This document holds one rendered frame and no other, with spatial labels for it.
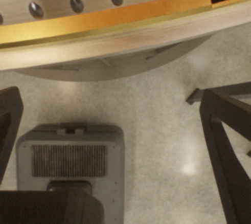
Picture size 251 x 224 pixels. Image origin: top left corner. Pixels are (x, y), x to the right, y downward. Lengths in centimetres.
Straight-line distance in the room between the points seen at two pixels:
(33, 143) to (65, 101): 33
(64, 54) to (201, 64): 127
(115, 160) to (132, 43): 100
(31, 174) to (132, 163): 56
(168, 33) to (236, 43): 133
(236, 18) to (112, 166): 103
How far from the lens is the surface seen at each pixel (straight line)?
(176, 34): 17
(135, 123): 136
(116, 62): 92
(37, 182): 125
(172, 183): 151
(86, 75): 131
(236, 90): 107
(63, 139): 114
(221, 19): 18
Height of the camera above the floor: 132
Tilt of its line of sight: 84 degrees down
